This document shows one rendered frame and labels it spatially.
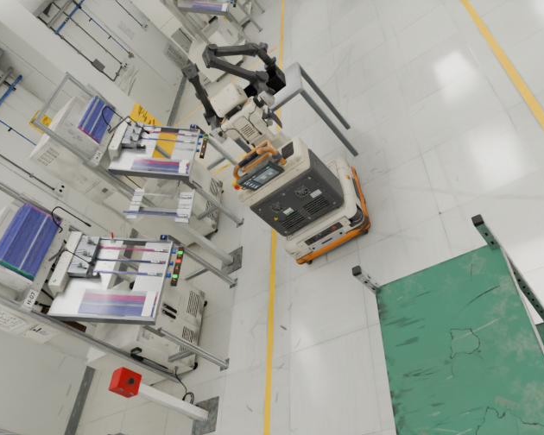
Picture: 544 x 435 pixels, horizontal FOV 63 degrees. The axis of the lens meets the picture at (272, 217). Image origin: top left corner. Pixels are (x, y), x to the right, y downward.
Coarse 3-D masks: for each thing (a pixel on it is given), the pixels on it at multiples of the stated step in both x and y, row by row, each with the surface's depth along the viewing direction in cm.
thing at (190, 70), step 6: (186, 66) 293; (192, 66) 293; (186, 72) 291; (192, 72) 291; (192, 78) 290; (198, 78) 291; (198, 84) 294; (198, 90) 298; (204, 96) 302; (204, 102) 305; (210, 108) 311; (204, 114) 315; (210, 114) 314; (216, 114) 316
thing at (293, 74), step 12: (288, 72) 359; (300, 72) 365; (288, 84) 347; (300, 84) 333; (312, 84) 372; (276, 96) 349; (288, 96) 335; (324, 96) 380; (276, 108) 341; (324, 120) 350; (336, 132) 358; (240, 144) 362; (348, 144) 366
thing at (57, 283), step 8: (72, 232) 336; (80, 232) 336; (72, 240) 331; (72, 248) 326; (64, 256) 320; (72, 256) 321; (64, 264) 316; (56, 272) 311; (64, 272) 311; (56, 280) 306; (64, 280) 311; (56, 288) 306
